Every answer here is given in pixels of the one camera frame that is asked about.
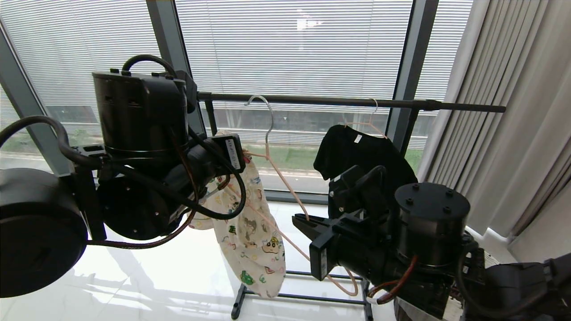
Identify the black clothes rack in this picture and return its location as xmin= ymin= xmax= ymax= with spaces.
xmin=196 ymin=91 xmax=507 ymax=321

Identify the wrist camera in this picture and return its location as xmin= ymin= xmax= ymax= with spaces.
xmin=328 ymin=165 xmax=389 ymax=220
xmin=174 ymin=70 xmax=199 ymax=115

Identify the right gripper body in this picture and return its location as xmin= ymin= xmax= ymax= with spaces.
xmin=308 ymin=218 xmax=402 ymax=282

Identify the black garment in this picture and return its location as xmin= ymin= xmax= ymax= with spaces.
xmin=314 ymin=125 xmax=419 ymax=220

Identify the white laundry basket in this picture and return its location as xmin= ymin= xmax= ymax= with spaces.
xmin=394 ymin=252 xmax=497 ymax=321

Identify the beige curtain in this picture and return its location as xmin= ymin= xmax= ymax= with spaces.
xmin=417 ymin=0 xmax=571 ymax=238

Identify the window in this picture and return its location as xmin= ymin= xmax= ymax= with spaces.
xmin=0 ymin=0 xmax=473 ymax=206

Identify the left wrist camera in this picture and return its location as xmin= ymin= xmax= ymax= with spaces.
xmin=174 ymin=70 xmax=199 ymax=115

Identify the cream printed garment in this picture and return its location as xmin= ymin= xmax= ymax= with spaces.
xmin=190 ymin=130 xmax=286 ymax=298

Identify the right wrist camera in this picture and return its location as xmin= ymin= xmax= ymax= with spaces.
xmin=328 ymin=165 xmax=389 ymax=220

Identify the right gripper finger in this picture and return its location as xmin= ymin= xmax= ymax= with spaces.
xmin=292 ymin=213 xmax=340 ymax=230
xmin=299 ymin=226 xmax=331 ymax=245

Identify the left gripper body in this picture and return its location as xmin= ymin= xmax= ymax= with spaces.
xmin=185 ymin=133 xmax=247 ymax=198

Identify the pink clothes hanger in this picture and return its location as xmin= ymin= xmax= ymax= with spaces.
xmin=343 ymin=99 xmax=388 ymax=139
xmin=223 ymin=95 xmax=359 ymax=297

